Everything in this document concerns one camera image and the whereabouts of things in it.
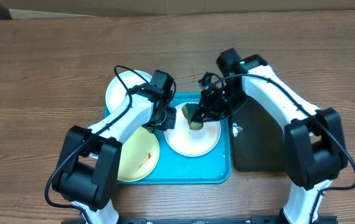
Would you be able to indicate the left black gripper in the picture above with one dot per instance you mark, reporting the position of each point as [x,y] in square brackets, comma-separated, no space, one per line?
[170,124]

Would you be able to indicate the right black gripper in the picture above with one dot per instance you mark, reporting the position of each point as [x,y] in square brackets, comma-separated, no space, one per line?
[212,110]

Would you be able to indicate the green yellow sponge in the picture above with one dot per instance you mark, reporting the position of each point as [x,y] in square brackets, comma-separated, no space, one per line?
[189,111]

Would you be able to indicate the yellow plate with ketchup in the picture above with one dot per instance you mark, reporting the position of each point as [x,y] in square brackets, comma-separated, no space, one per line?
[139,156]

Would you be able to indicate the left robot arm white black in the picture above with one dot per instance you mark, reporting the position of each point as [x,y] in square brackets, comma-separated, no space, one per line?
[87,169]

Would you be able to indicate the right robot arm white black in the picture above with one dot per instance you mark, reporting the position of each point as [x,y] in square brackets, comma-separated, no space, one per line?
[314,150]

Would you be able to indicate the black water tray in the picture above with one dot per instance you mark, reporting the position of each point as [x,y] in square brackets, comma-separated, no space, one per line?
[256,139]

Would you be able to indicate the teal plastic tray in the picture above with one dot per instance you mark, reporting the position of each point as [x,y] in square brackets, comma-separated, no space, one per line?
[173,168]

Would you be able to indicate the white plate with ketchup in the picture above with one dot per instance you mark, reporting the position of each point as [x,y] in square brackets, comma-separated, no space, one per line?
[115,92]

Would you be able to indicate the cardboard panel at back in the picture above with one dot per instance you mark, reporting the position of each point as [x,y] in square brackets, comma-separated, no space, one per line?
[173,7]

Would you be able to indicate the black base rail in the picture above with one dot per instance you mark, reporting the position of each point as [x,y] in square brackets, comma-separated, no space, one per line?
[258,219]

